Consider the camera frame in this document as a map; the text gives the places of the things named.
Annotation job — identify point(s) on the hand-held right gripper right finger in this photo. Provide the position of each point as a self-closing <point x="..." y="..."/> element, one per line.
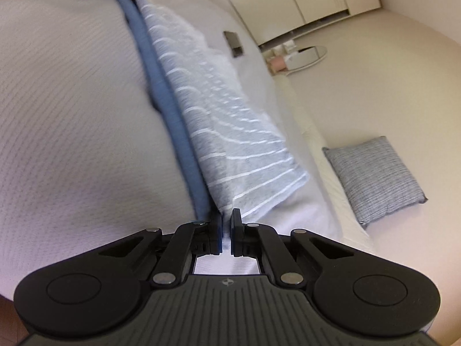
<point x="236" y="238"/>

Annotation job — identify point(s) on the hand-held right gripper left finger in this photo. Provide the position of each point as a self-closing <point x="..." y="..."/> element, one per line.
<point x="218" y="238"/>

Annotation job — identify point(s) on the grey striped shirt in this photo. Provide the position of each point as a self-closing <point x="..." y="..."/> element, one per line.
<point x="223" y="133"/>

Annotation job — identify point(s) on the white bed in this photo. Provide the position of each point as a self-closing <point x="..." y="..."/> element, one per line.
<point x="72" y="115"/>

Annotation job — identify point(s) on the black phone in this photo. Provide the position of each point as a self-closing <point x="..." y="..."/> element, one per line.
<point x="233" y="44"/>

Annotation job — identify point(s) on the grey patterned pillow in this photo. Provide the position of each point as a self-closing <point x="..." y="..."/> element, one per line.
<point x="374" y="183"/>

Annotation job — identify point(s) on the pink item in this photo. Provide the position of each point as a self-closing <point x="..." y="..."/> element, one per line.
<point x="278" y="65"/>

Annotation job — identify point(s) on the cream wardrobe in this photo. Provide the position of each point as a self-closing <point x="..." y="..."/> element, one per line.
<point x="288" y="0"/>

